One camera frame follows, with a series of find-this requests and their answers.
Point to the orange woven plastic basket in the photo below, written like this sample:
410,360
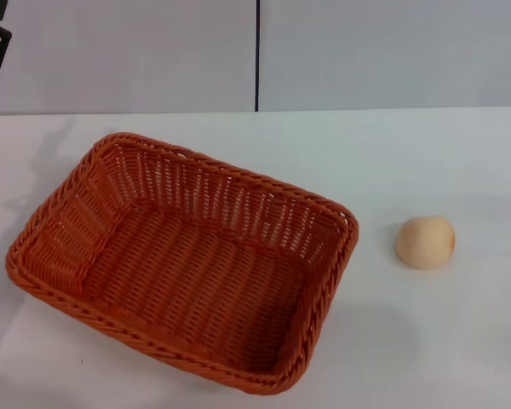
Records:
196,272

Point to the pale round bread bun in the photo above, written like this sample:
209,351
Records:
426,243

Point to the black wall panel seam strip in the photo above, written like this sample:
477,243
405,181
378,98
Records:
257,55

